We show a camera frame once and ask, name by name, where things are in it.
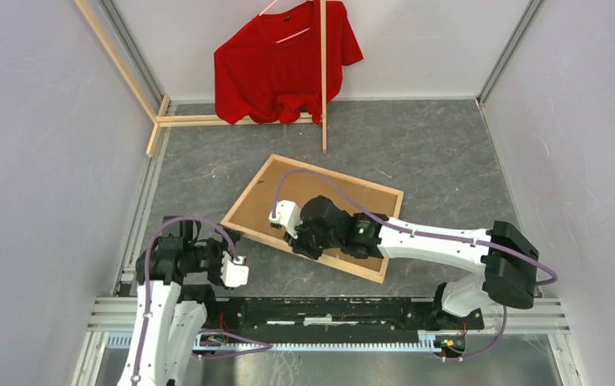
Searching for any brown backing board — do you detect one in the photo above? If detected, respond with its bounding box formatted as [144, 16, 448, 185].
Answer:
[227, 159, 400, 273]

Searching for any light wooden picture frame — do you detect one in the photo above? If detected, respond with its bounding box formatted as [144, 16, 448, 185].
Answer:
[219, 154, 405, 285]

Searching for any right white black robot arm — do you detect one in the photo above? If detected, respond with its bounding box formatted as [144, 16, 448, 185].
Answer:
[269, 195, 539, 328]

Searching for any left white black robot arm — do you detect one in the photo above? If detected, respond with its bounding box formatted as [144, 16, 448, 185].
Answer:
[118, 216, 249, 385]

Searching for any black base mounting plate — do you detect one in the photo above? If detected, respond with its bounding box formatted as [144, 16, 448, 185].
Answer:
[194, 297, 485, 345]

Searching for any wooden clothes rack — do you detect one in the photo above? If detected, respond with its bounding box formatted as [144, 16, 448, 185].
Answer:
[74, 1, 328, 158]

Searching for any red t-shirt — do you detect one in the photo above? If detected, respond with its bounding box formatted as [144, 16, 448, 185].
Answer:
[214, 1, 363, 125]

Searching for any pink clothes hanger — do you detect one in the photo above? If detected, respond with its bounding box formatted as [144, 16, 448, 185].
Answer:
[257, 1, 316, 44]

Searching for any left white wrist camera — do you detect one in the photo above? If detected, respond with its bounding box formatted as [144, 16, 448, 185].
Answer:
[220, 252, 249, 289]

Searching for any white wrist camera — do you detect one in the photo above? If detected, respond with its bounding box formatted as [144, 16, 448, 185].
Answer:
[220, 252, 249, 289]
[269, 200, 301, 234]

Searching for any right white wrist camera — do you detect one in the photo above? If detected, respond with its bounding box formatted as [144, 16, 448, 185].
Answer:
[269, 200, 301, 234]

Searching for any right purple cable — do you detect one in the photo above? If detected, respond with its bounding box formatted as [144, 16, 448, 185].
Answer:
[270, 168, 559, 362]

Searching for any white slotted cable duct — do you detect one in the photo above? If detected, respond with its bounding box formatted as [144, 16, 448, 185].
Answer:
[105, 331, 441, 353]

